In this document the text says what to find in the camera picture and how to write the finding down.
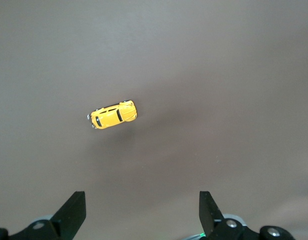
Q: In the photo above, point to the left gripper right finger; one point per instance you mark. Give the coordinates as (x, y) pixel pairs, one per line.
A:
(210, 217)

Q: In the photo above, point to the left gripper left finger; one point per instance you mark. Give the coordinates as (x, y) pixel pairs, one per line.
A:
(69, 215)

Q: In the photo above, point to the yellow toy beetle car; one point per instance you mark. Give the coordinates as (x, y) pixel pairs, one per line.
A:
(111, 116)

